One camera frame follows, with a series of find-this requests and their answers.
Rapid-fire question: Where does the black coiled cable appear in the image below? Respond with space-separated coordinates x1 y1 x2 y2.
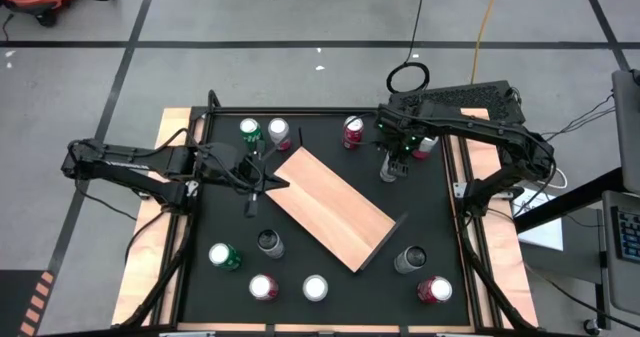
385 0 432 95

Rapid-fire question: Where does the wooden board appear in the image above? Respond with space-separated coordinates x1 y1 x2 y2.
263 125 409 274

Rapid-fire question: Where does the grey keyboard tray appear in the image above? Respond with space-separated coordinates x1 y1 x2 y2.
601 189 640 317

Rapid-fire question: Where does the dark computer keyboard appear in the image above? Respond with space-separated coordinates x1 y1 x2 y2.
613 205 640 264

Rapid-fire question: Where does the red cola can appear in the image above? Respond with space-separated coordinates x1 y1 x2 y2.
341 115 366 151
416 275 454 305
248 273 280 302

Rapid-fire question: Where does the black computer tower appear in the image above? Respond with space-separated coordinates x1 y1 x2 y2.
387 79 527 127

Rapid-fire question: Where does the white printed paper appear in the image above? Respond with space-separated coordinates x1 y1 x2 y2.
514 185 565 252

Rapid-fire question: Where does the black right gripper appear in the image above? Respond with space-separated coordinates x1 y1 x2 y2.
382 124 426 178

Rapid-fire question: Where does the yellow cable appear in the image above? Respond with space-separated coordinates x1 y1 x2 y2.
469 0 503 86

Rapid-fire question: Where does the black desk support bar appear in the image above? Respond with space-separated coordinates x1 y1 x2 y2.
513 166 625 234

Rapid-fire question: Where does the grey flat panel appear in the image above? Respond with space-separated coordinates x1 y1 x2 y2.
611 68 640 196

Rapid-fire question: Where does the pink silver sparkling water can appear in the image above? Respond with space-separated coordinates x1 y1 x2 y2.
267 116 293 152
301 274 330 303
412 135 440 161

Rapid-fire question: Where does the silver Celsius energy drink can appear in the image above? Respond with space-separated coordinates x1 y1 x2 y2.
378 151 401 184
256 228 287 260
393 245 428 275

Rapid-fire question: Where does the green Sprite can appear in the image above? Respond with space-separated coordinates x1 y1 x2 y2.
238 117 265 152
207 241 244 272

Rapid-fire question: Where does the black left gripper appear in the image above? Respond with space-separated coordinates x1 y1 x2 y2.
219 139 291 219

